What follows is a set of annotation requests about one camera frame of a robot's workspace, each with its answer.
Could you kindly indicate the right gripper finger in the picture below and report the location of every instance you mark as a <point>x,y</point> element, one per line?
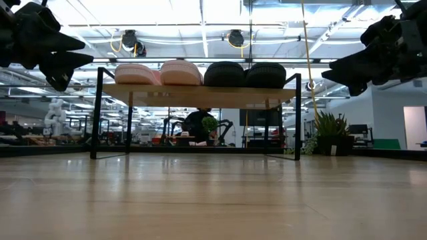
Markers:
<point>358,89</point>
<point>357,66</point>

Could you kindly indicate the wooden shelf black metal legs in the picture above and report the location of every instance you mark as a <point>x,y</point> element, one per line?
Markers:
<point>200,97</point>

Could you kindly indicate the black aluminium rig frame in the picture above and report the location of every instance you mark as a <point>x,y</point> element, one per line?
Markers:
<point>50,150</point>

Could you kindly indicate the pink slide sandal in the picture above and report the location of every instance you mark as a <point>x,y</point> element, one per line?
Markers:
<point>180,73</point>
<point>133,75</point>

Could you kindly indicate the white humanoid robot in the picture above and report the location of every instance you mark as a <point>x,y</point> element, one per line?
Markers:
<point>55,116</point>

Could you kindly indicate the background black robot arm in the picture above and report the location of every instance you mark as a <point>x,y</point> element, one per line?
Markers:
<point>226,128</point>
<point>166,128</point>

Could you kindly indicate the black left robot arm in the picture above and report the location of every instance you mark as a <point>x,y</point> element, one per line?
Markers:
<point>6,2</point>

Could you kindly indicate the round green potted plant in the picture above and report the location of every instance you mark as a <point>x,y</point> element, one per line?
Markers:
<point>210,123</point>

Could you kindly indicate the black desk monitor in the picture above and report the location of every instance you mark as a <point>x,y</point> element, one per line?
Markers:
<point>358,128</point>

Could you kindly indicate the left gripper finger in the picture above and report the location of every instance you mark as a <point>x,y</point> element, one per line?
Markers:
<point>66,66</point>
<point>46,36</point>

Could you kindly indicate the person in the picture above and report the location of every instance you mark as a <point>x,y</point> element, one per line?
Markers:
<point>197,123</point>

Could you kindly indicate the green board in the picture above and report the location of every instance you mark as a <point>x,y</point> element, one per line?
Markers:
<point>387,144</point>

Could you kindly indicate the black slide sandal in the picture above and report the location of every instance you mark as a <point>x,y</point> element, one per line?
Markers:
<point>224,75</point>
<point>266,76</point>

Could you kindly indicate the black wall screen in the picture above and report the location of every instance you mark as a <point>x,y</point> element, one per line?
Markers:
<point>258,117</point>

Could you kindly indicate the small round ceiling reel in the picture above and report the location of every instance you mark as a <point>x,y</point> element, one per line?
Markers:
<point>310,85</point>

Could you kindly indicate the green succulent in black pot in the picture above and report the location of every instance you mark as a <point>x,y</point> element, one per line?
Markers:
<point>330,126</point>

